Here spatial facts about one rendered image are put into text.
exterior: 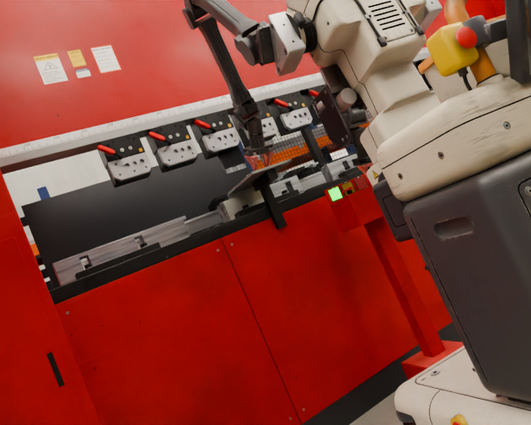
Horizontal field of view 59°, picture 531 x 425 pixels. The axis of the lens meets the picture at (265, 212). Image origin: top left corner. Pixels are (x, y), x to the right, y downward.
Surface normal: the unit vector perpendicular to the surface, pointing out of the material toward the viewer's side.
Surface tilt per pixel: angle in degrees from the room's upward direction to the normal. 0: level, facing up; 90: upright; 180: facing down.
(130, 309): 90
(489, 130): 90
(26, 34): 90
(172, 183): 90
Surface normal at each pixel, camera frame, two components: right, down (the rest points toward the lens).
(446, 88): -0.86, 0.39
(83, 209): 0.41, -0.26
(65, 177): 0.11, -0.14
